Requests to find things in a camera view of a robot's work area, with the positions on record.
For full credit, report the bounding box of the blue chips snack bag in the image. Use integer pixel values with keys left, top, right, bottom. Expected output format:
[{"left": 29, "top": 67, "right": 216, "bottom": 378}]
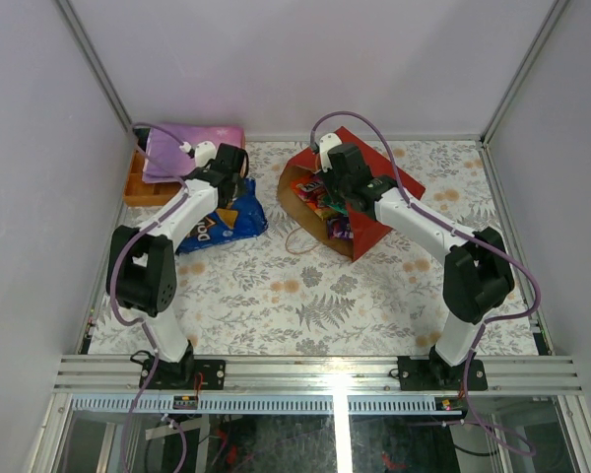
[{"left": 176, "top": 178, "right": 268, "bottom": 254}]

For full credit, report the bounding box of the red paper bag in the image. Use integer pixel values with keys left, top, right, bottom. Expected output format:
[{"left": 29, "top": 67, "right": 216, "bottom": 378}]
[{"left": 277, "top": 127, "right": 426, "bottom": 261}]

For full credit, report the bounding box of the orange lemon candy bag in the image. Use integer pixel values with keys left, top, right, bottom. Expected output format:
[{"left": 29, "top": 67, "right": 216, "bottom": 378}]
[{"left": 290, "top": 175, "right": 348, "bottom": 221}]

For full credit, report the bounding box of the purple candy bag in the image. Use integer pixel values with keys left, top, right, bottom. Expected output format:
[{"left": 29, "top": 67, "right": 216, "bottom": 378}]
[{"left": 326, "top": 215, "right": 354, "bottom": 241}]

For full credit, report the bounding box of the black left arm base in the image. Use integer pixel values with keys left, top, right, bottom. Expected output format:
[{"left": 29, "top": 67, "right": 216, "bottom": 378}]
[{"left": 129, "top": 346, "right": 227, "bottom": 391}]

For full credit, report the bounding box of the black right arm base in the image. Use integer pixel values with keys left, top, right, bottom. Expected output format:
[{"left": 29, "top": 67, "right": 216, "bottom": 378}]
[{"left": 397, "top": 356, "right": 489, "bottom": 392}]

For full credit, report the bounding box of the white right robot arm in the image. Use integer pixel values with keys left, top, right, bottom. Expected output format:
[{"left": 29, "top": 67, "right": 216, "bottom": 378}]
[{"left": 318, "top": 133, "right": 514, "bottom": 389}]

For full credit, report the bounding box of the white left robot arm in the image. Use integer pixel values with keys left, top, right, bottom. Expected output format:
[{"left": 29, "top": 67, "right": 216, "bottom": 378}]
[{"left": 106, "top": 142, "right": 249, "bottom": 389}]

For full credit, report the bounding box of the purple princess cloth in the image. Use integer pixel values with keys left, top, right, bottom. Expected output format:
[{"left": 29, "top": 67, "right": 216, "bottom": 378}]
[{"left": 136, "top": 123, "right": 245, "bottom": 184}]

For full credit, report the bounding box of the orange wooden tray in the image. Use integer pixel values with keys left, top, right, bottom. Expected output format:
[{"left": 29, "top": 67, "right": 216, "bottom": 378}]
[{"left": 122, "top": 139, "right": 194, "bottom": 207}]

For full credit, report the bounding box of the floral table mat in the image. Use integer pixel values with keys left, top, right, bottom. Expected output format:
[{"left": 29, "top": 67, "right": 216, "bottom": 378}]
[{"left": 88, "top": 141, "right": 538, "bottom": 356}]

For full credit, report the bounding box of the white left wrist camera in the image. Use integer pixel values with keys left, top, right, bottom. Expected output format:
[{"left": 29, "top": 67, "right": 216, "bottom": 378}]
[{"left": 179, "top": 141, "right": 217, "bottom": 168}]

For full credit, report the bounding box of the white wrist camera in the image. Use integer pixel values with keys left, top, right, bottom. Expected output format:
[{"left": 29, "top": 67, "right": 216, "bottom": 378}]
[
  {"left": 313, "top": 133, "right": 342, "bottom": 172},
  {"left": 179, "top": 141, "right": 217, "bottom": 168}
]

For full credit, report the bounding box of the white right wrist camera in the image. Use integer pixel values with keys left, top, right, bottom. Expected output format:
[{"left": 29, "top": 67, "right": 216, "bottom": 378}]
[{"left": 313, "top": 133, "right": 342, "bottom": 172}]

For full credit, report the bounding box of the aluminium front rail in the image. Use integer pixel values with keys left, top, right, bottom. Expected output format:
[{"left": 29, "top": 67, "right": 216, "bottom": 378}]
[{"left": 53, "top": 355, "right": 583, "bottom": 396}]

